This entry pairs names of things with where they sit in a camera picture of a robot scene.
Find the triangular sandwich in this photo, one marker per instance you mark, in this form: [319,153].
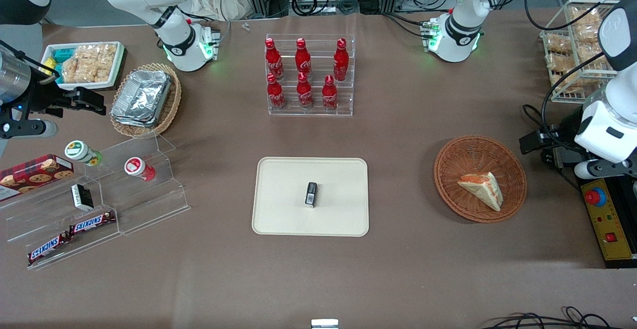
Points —
[481,189]

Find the clear acrylic bottle rack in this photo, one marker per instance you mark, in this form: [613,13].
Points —
[343,97]

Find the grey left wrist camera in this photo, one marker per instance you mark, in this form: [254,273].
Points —
[602,168]

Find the Snickers bar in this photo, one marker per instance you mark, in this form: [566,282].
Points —
[92,223]
[49,248]

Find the beige plastic tray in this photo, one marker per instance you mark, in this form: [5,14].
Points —
[283,194]

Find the yellow snack packet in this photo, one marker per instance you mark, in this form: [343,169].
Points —
[48,66]

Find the red-lid cup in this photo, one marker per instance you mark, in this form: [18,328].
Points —
[138,168]

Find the red cola bottle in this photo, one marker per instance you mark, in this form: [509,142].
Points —
[272,60]
[302,60]
[304,94]
[329,96]
[341,62]
[275,95]

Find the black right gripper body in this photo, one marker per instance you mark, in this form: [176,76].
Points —
[44,98]

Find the bagged rice crackers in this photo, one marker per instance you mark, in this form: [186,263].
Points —
[89,62]

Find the black and white small box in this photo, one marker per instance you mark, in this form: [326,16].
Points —
[82,197]

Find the stacked aluminium foil trays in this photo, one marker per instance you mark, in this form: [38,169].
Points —
[142,97]

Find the red cookie box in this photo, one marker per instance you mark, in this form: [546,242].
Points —
[35,174]

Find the yellow emergency stop box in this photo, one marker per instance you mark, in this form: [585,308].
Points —
[609,219]

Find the light oval wicker basket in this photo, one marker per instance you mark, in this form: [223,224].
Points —
[171,105]

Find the brown round wicker basket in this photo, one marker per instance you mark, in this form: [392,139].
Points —
[458,164]

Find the white rectangular snack tray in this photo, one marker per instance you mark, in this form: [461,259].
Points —
[99,86]

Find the clear acrylic stepped shelf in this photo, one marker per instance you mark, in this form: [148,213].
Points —
[149,204]

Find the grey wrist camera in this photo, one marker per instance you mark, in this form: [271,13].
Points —
[27,129]
[602,168]

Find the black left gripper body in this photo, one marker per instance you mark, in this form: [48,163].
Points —
[564,131]

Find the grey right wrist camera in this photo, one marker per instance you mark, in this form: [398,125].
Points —
[27,129]

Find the teal snack packet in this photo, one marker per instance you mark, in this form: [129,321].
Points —
[62,55]

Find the green-lid sunflower cup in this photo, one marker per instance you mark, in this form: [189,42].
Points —
[79,152]

